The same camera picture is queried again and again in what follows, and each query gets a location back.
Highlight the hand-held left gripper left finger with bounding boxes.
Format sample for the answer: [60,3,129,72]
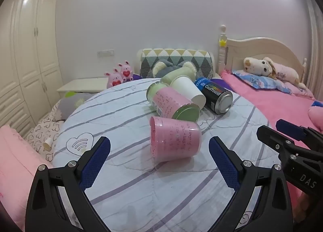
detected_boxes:
[25,136,111,232]

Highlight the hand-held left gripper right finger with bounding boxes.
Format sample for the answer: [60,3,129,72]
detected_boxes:
[209,136,299,232]

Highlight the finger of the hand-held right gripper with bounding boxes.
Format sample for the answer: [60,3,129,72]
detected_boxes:
[276,119,323,150]
[257,125,303,162]

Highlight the pink cup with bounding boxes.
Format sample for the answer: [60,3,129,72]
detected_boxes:
[149,116,202,164]

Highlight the small white paper cup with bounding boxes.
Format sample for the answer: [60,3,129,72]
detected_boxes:
[42,138,54,152]

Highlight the pink heart pillow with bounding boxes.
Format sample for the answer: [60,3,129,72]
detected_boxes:
[308,107,323,132]

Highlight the pink bed sheet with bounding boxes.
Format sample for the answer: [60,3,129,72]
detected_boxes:
[220,70,323,198]

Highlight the blue floral pillow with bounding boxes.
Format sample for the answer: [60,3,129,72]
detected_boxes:
[232,69,315,100]

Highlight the grey flower cushion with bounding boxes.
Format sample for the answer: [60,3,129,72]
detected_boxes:
[54,93,92,121]

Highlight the heart print sheet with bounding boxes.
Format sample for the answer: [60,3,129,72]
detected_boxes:
[25,98,66,163]

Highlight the cream plush dog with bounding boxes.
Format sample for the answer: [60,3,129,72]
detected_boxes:
[243,57,307,90]

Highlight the black can with blue top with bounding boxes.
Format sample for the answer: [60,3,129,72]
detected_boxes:
[194,77,234,115]

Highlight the pink quilt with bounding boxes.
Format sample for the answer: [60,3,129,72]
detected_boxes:
[0,124,54,225]

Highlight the white nightstand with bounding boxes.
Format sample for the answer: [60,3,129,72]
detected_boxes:
[57,77,109,96]

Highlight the pink labelled tin can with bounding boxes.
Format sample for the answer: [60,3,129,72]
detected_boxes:
[146,82,201,124]

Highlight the cream wooden bed headboard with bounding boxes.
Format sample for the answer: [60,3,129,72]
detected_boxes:
[218,25,309,86]

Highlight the pale curtain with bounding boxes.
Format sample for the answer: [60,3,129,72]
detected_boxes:
[301,0,323,101]

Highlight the pink bunny plush toy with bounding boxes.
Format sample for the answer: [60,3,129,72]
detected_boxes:
[105,68,124,89]
[118,61,134,82]

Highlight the triangle patterned cushion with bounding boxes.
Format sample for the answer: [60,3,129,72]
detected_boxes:
[137,48,216,80]

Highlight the grey and green plush toy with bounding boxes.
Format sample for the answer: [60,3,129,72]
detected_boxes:
[151,60,198,86]

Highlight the white wardrobe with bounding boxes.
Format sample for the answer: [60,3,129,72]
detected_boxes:
[0,0,64,134]

